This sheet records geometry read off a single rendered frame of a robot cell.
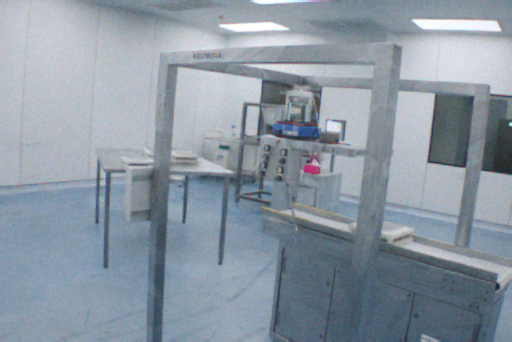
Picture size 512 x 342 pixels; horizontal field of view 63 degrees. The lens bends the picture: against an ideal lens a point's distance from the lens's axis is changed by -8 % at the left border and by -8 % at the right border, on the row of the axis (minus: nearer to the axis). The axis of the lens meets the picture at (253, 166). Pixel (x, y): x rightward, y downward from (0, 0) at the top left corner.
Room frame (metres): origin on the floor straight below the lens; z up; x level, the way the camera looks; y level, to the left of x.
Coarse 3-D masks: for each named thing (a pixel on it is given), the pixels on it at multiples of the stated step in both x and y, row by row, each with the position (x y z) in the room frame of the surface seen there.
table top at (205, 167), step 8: (104, 152) 4.52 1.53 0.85; (112, 152) 4.58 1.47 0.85; (120, 152) 4.64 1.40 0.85; (128, 152) 4.70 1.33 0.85; (136, 152) 4.77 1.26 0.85; (104, 160) 3.94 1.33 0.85; (112, 160) 3.98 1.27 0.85; (200, 160) 4.56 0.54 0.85; (208, 160) 4.61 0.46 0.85; (104, 168) 3.50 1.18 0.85; (112, 168) 3.53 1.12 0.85; (120, 168) 3.57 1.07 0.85; (176, 168) 3.85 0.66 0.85; (184, 168) 3.89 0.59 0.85; (192, 168) 3.94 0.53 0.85; (200, 168) 3.98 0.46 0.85; (208, 168) 4.03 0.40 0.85; (216, 168) 4.08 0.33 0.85; (224, 168) 4.14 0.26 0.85
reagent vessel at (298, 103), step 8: (288, 96) 2.50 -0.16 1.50; (296, 96) 2.46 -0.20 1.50; (304, 96) 2.46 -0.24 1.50; (288, 104) 2.49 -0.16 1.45; (296, 104) 2.46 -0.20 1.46; (304, 104) 2.47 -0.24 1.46; (288, 112) 2.49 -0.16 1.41; (296, 112) 2.46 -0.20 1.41; (304, 112) 2.47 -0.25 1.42; (288, 120) 2.48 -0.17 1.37; (296, 120) 2.46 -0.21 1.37; (304, 120) 2.47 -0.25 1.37
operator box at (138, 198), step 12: (132, 168) 2.02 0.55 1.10; (144, 168) 2.07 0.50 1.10; (132, 180) 2.02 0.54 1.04; (144, 180) 2.07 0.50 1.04; (132, 192) 2.02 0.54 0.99; (144, 192) 2.07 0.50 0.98; (132, 204) 2.03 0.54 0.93; (144, 204) 2.07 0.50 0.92; (132, 216) 2.02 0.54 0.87; (144, 216) 2.08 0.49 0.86
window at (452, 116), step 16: (448, 96) 6.79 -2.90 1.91; (464, 96) 6.65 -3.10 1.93; (496, 96) 6.36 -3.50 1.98; (448, 112) 6.78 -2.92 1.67; (464, 112) 6.63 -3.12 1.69; (496, 112) 6.35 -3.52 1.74; (432, 128) 6.91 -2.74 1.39; (448, 128) 6.76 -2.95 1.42; (464, 128) 6.62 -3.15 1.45; (496, 128) 6.33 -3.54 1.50; (432, 144) 6.89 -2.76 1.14; (448, 144) 6.74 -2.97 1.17; (464, 144) 6.60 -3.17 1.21; (496, 144) 6.32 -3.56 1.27; (432, 160) 6.87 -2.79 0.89; (448, 160) 6.73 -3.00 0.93; (464, 160) 6.58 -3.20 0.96; (496, 160) 6.30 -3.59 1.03
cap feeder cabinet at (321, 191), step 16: (304, 176) 4.99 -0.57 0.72; (320, 176) 4.87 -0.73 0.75; (336, 176) 5.18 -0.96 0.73; (272, 192) 5.23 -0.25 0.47; (304, 192) 4.98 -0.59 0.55; (320, 192) 4.89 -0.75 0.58; (336, 192) 5.22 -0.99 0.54; (272, 208) 5.21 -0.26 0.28; (320, 208) 4.93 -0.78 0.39; (336, 208) 5.27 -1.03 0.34
